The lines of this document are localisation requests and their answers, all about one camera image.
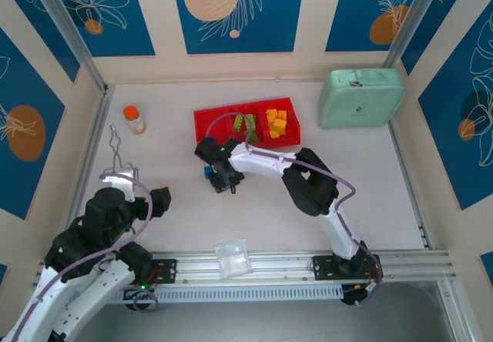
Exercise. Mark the blue lego brick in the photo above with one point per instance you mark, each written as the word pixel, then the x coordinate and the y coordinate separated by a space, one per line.
pixel 208 172

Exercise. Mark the green lego brick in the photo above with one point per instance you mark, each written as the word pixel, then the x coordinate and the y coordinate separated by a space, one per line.
pixel 253 121
pixel 239 123
pixel 255 138

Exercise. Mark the yellow lego brick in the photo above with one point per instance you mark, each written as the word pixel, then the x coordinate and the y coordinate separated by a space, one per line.
pixel 282 115
pixel 276 134
pixel 278 125
pixel 272 115

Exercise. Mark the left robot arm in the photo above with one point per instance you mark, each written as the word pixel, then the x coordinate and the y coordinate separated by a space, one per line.
pixel 104 284

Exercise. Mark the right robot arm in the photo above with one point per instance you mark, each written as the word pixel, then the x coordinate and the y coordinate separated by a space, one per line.
pixel 262 163

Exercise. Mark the metal tongs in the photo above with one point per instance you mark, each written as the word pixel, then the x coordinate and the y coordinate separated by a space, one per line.
pixel 116 155

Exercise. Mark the clear plastic bag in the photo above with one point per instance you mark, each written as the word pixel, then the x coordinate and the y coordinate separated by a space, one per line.
pixel 233 259

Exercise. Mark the orange-capped bottle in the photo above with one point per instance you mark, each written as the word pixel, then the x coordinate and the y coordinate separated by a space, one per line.
pixel 135 120

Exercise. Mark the mint green zipper case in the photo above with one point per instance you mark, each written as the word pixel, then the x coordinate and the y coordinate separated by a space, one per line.
pixel 362 99

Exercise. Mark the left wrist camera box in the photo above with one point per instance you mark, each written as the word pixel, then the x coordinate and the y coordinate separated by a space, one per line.
pixel 121 182

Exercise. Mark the aluminum base rail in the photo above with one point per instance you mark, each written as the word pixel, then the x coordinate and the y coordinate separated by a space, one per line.
pixel 277 265

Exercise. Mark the aluminum corner post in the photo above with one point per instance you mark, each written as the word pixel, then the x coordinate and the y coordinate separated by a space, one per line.
pixel 70 30
pixel 409 18

